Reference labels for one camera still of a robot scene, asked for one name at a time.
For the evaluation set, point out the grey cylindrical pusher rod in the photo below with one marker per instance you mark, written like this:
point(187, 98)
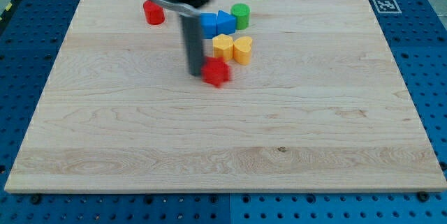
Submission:
point(192, 34)

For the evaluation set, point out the red star block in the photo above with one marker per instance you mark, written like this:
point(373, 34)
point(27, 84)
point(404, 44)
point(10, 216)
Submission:
point(215, 71)

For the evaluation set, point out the yellow hexagon block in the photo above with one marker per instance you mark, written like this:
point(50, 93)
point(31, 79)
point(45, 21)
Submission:
point(222, 46)

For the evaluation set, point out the blue cube block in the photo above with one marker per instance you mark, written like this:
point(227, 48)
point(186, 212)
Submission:
point(209, 25)

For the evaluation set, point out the blue triangle block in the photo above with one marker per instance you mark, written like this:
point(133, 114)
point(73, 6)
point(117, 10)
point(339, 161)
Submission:
point(226, 23)

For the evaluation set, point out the red cylinder block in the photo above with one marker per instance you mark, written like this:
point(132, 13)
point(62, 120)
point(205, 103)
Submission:
point(154, 13)

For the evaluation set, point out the green cylinder block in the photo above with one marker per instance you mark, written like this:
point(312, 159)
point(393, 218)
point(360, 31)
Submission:
point(241, 12)

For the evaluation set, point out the yellow heart block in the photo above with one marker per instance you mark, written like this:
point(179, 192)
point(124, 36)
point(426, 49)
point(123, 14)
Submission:
point(242, 50)

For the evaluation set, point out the light wooden board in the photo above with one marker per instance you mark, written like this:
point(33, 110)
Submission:
point(321, 108)

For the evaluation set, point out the black white fiducial marker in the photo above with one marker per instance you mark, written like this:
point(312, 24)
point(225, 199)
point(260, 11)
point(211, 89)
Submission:
point(387, 6)

